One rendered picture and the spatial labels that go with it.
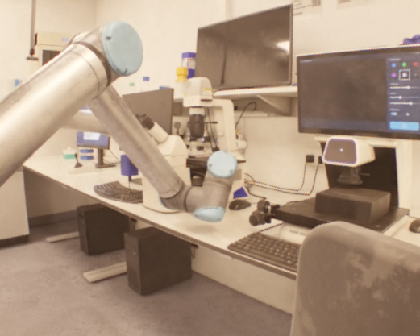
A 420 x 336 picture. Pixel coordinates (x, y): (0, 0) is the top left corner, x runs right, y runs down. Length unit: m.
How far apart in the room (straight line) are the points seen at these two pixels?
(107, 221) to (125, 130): 2.07
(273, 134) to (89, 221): 1.67
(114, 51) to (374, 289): 0.59
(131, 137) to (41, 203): 3.09
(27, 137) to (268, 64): 1.39
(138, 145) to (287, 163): 1.07
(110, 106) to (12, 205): 2.47
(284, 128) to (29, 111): 1.47
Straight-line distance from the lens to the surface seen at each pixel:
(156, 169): 1.00
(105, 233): 2.96
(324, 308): 0.55
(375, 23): 1.82
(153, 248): 2.19
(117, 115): 0.89
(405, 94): 1.04
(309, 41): 1.96
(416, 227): 1.26
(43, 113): 0.59
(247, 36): 1.91
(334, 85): 1.12
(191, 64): 2.29
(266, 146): 1.92
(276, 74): 1.73
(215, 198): 1.03
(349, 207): 0.95
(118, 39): 0.69
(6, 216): 3.27
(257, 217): 0.99
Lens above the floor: 1.11
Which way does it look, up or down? 8 degrees down
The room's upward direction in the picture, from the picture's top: straight up
